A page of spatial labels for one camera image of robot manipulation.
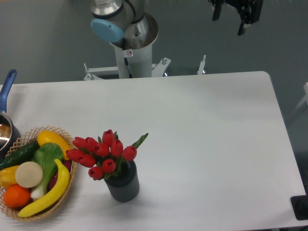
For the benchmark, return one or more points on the beige round disc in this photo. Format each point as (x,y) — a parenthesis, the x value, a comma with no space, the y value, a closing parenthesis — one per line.
(29,174)

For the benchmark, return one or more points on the blue handled saucepan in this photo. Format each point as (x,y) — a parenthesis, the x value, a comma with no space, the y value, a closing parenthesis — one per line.
(8,132)

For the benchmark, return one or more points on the black device at table edge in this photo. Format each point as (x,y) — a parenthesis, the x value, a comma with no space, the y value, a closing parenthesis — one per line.
(300,206)

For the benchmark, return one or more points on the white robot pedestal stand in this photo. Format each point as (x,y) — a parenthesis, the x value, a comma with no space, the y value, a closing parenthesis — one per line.
(131,63)

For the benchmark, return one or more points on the yellow lemon squash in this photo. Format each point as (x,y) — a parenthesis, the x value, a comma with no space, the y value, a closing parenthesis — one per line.
(47,136)

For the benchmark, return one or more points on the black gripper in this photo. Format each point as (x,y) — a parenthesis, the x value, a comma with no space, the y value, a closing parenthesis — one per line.
(249,11)

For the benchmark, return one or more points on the orange fruit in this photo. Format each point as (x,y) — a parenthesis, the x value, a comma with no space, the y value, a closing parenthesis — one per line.
(16,196)

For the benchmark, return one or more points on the yellow banana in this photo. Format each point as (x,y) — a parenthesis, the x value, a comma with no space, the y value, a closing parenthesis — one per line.
(52,196)

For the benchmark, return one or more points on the yellow bell pepper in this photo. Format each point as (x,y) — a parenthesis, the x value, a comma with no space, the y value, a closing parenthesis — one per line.
(7,177)

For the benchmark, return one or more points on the green bok choy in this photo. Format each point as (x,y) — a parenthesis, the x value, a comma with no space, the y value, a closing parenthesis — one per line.
(45,156)

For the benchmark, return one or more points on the white furniture frame right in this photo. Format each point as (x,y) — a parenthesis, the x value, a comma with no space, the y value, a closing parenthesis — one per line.
(300,107)

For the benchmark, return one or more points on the dark red vegetable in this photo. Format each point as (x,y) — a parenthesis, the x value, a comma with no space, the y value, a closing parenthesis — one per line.
(68,165)

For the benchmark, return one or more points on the dark green cucumber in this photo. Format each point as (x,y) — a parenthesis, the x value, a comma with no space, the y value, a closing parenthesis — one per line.
(21,155)

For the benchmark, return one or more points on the red tulip bouquet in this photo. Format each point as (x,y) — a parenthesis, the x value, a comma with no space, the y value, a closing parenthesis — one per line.
(106,158)

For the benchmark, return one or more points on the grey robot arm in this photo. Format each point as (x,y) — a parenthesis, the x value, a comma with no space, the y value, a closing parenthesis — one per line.
(125,24)

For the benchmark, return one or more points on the woven wicker basket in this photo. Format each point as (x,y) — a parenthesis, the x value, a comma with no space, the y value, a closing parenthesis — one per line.
(24,139)

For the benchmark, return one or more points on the dark grey ribbed vase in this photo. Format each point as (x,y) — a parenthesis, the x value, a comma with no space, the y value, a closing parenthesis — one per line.
(125,187)

